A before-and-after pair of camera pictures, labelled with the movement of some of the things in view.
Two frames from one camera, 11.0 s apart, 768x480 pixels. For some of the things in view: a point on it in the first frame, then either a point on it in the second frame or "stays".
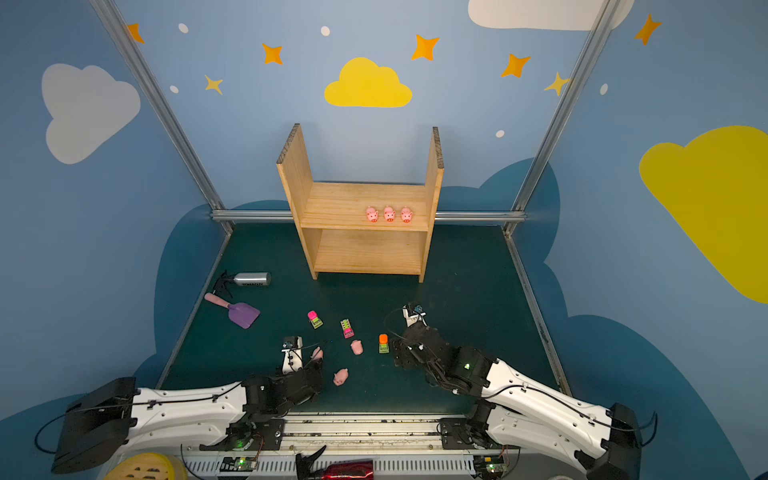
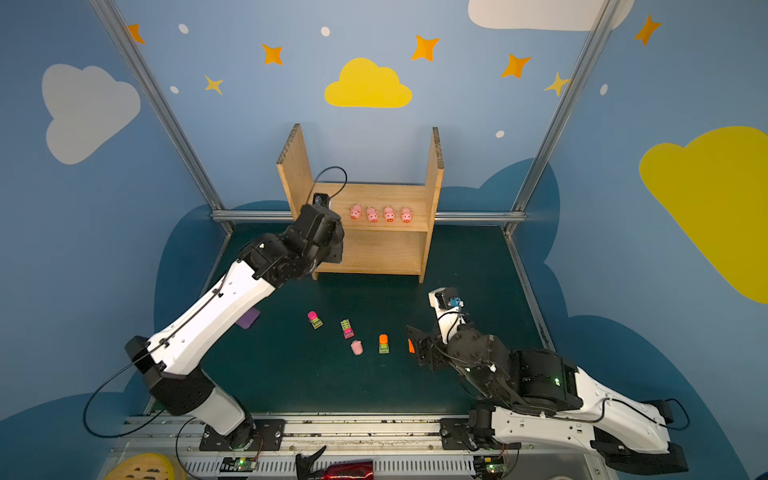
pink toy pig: (406, 214) stays
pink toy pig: (317, 354) → (355, 212)
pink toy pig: (372, 214) stays
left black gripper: (309, 372) → (327, 233)
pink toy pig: (389, 214) stays
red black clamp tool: (348, 469) stays
